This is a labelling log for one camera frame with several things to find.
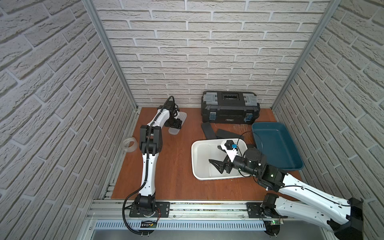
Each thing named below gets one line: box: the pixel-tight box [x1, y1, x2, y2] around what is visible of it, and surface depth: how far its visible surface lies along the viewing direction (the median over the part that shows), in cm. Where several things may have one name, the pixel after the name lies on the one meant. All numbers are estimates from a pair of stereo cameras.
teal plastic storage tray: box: [251, 122, 304, 172], surface depth 100 cm
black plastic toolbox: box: [201, 90, 261, 125], surface depth 102 cm
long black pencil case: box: [201, 122, 217, 140], surface depth 107 cm
